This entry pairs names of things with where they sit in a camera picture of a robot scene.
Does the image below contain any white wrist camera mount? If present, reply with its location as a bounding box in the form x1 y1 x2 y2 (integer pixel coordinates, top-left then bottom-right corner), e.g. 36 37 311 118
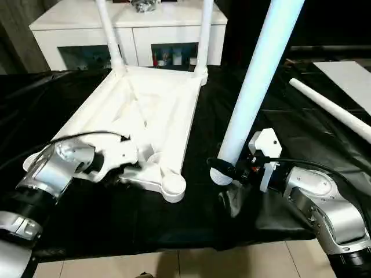
83 135 140 184
248 128 283 193

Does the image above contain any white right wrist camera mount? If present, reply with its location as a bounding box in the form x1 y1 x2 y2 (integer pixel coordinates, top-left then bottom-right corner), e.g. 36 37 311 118
248 128 283 193

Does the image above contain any white plastic table leg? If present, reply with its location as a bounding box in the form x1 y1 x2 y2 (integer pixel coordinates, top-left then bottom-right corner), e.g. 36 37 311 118
209 0 305 186
94 0 126 76
289 78 371 137
194 0 216 76

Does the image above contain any black work mat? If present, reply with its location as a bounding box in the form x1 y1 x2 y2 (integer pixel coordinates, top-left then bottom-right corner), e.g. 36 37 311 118
0 65 371 261

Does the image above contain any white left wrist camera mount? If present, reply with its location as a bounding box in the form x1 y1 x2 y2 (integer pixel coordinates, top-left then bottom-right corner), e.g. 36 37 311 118
83 135 140 184

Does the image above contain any white flat board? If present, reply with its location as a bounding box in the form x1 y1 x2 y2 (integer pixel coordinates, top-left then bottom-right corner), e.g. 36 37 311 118
314 60 371 116

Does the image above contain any grey curtain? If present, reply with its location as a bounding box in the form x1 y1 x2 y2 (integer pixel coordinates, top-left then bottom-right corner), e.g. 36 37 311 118
0 0 50 75

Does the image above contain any white cabinet with glass doors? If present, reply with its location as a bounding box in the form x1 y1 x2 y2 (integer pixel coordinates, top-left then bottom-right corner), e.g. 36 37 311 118
28 0 228 72

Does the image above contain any white plastic table top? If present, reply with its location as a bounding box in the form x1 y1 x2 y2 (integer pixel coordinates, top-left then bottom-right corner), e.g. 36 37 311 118
22 65 209 203

